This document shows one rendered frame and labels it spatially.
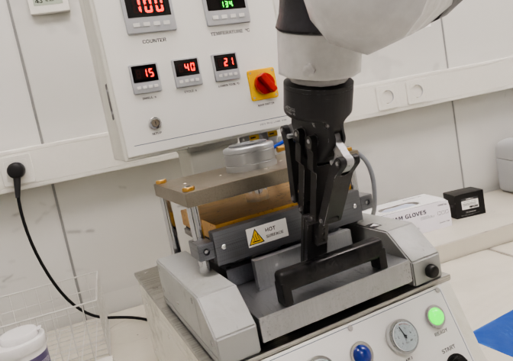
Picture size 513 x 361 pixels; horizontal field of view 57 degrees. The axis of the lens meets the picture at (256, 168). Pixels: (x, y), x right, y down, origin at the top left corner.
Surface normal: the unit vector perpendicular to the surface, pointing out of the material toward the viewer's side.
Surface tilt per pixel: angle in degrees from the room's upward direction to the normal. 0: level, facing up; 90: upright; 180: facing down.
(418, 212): 87
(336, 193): 123
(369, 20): 117
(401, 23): 132
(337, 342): 65
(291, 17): 81
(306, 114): 102
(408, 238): 41
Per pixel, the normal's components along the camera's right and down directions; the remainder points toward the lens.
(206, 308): 0.13, -0.72
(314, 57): -0.25, 0.40
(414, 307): 0.30, -0.38
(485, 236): 0.28, 0.07
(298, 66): -0.62, 0.37
